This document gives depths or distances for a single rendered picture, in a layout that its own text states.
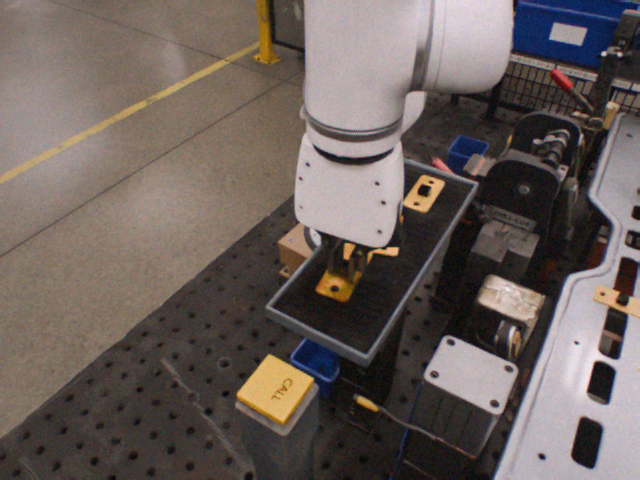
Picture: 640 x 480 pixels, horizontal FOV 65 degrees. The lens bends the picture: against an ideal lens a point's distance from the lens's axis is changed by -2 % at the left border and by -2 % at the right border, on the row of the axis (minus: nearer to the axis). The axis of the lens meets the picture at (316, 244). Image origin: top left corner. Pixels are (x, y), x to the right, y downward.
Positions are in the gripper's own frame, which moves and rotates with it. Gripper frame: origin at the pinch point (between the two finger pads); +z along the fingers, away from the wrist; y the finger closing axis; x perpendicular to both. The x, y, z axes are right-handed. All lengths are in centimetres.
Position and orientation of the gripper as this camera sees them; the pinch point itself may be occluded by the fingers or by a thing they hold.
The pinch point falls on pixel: (346, 256)
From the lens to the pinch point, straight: 56.6
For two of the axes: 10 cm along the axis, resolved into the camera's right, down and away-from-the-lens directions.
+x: 4.2, -6.4, 6.5
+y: 9.1, 3.0, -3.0
